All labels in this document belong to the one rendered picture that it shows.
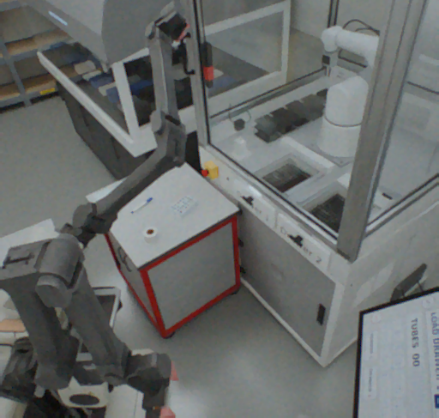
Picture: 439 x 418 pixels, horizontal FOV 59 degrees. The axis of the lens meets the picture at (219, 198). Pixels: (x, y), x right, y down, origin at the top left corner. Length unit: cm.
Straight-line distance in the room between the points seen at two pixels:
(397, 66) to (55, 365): 105
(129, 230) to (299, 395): 121
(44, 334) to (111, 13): 149
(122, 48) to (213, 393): 181
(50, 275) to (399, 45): 89
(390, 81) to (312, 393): 166
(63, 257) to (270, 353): 178
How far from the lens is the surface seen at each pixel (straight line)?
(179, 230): 188
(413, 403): 114
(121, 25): 204
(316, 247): 159
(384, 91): 111
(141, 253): 183
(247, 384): 228
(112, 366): 98
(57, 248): 72
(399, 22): 104
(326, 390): 230
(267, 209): 173
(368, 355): 128
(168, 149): 108
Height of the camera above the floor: 212
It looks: 42 degrees down
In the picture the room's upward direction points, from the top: 5 degrees counter-clockwise
